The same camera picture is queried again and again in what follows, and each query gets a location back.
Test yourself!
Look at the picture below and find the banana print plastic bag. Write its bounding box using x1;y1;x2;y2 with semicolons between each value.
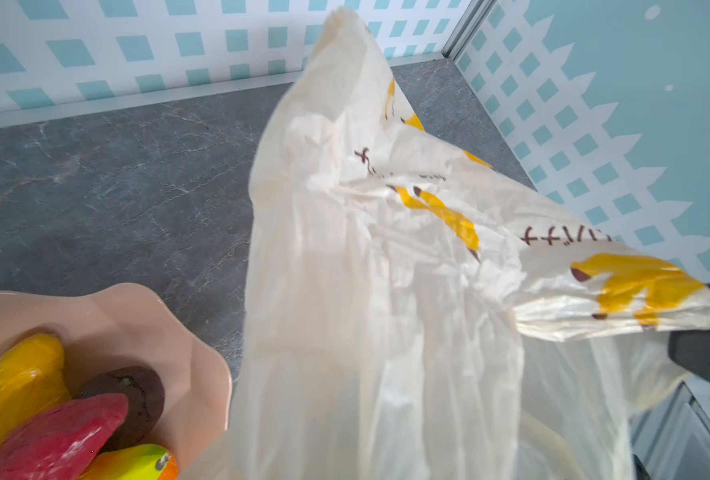
177;7;710;480

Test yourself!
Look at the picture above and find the small yellow banana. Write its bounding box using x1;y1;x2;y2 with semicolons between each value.
78;444;174;480

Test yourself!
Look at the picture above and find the orange tangerine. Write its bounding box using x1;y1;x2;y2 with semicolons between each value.
156;454;179;480

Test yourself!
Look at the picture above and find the long yellow banana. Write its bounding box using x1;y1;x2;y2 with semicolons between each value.
0;333;72;443

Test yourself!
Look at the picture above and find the dark brown avocado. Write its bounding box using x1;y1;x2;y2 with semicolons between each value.
74;366;165;453

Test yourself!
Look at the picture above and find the pink wavy fruit plate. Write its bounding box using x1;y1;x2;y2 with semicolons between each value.
0;283;233;471

